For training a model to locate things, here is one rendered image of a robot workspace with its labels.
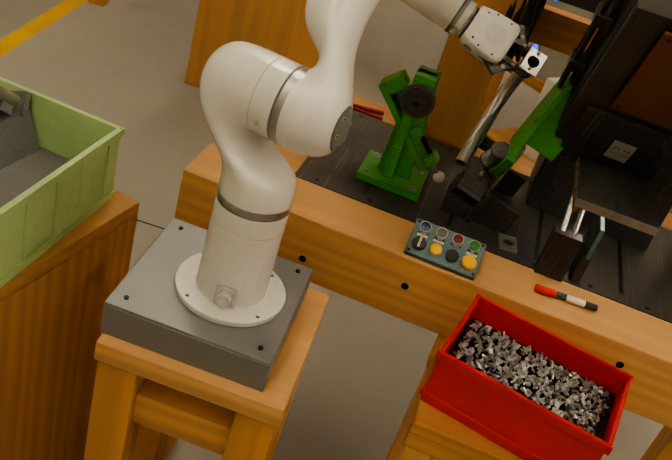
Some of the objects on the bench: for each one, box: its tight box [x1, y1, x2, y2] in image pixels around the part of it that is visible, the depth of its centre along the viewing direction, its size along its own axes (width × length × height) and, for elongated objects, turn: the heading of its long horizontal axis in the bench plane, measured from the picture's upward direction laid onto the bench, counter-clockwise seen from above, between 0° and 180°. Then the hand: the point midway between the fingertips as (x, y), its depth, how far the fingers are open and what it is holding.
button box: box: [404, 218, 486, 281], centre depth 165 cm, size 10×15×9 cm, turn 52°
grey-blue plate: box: [570, 215, 605, 283], centre depth 170 cm, size 10×2×14 cm, turn 142°
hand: (526, 63), depth 173 cm, fingers closed on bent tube, 3 cm apart
